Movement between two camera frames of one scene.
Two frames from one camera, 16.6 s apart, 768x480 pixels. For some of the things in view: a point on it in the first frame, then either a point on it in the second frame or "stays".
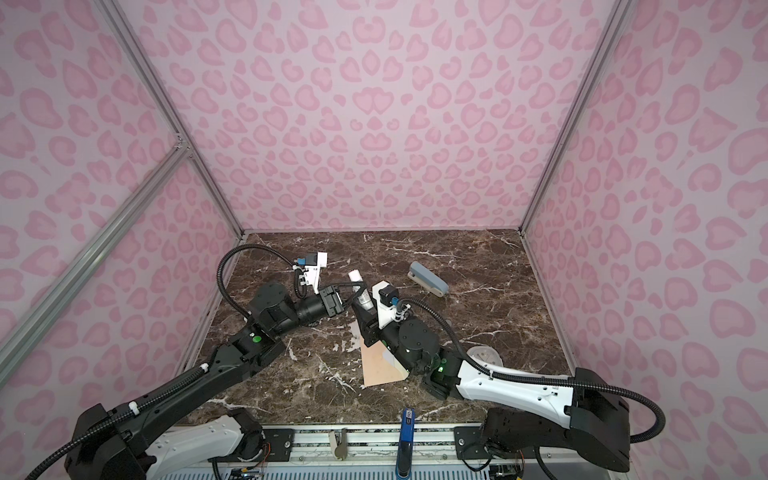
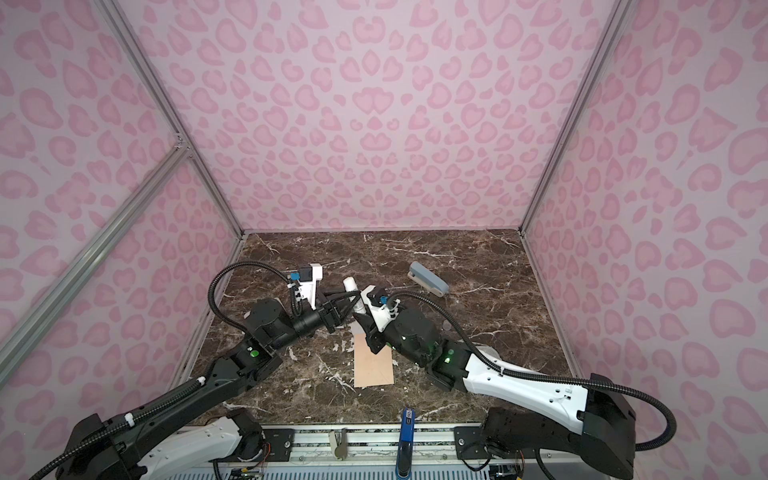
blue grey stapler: [426, 279] stays
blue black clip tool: [404, 462] stays
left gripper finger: [361, 284] to [345, 294]
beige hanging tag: [339, 449] stays
